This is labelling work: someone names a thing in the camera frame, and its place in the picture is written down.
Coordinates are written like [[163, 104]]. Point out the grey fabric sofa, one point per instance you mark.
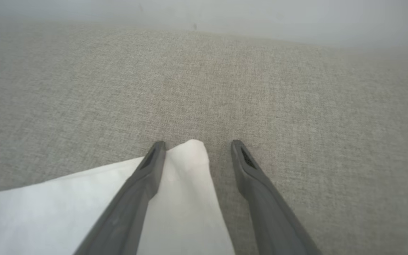
[[296, 88]]

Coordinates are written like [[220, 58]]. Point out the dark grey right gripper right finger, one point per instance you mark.
[[271, 212]]

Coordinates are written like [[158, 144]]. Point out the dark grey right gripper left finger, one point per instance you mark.
[[129, 209]]

